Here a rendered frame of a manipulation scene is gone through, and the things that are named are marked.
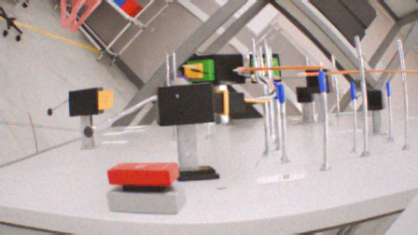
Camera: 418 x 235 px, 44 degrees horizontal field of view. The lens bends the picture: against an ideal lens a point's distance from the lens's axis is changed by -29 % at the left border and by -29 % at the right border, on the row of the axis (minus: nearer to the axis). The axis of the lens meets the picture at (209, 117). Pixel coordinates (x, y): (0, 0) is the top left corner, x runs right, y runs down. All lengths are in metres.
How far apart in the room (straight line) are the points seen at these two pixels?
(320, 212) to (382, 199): 0.06
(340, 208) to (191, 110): 0.31
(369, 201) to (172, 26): 8.24
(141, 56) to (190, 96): 7.98
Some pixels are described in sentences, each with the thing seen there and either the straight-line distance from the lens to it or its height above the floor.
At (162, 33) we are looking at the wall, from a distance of 8.67.
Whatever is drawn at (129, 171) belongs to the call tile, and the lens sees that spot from 0.49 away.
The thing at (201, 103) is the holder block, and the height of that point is 1.14.
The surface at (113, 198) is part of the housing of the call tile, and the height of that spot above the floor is 1.07.
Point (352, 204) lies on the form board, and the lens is 0.46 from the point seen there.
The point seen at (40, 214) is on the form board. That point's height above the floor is 1.00.
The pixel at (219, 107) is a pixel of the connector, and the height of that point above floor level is 1.15.
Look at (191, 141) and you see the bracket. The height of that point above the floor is 1.11.
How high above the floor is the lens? 1.21
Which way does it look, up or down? 6 degrees down
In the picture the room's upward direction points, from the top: 43 degrees clockwise
